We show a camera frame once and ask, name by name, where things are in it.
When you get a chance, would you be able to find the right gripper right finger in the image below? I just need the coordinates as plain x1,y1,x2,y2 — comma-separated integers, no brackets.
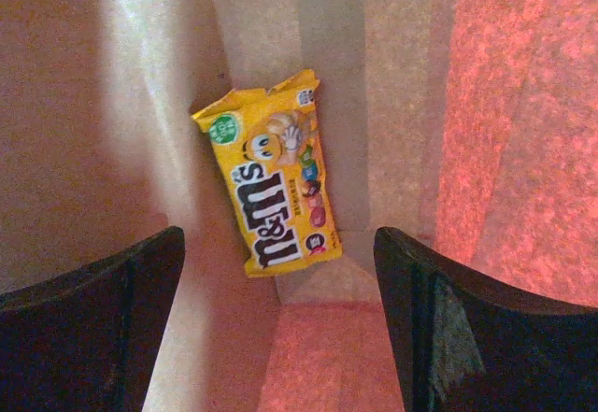
373,227,597,411

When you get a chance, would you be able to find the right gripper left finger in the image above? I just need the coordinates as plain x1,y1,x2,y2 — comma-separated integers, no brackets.
1,226,185,411

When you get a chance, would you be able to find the red paper bag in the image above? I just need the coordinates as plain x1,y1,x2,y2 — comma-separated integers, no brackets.
1,0,597,411

